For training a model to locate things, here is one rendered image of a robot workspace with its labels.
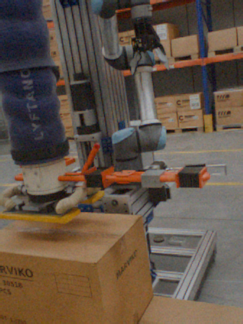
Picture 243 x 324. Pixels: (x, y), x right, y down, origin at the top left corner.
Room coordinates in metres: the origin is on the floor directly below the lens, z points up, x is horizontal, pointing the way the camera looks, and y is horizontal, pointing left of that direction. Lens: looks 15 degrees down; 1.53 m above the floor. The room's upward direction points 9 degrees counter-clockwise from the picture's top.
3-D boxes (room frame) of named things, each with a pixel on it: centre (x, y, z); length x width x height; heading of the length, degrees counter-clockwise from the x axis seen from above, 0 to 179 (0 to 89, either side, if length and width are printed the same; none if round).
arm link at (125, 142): (1.77, -0.04, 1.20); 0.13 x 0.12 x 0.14; 89
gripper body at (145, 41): (1.46, -0.16, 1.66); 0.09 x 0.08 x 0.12; 153
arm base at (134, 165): (1.77, -0.03, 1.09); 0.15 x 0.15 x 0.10
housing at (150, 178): (1.19, -0.10, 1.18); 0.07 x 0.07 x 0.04; 61
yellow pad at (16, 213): (1.33, 0.35, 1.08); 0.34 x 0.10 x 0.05; 61
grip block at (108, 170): (1.29, 0.09, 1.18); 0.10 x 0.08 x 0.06; 151
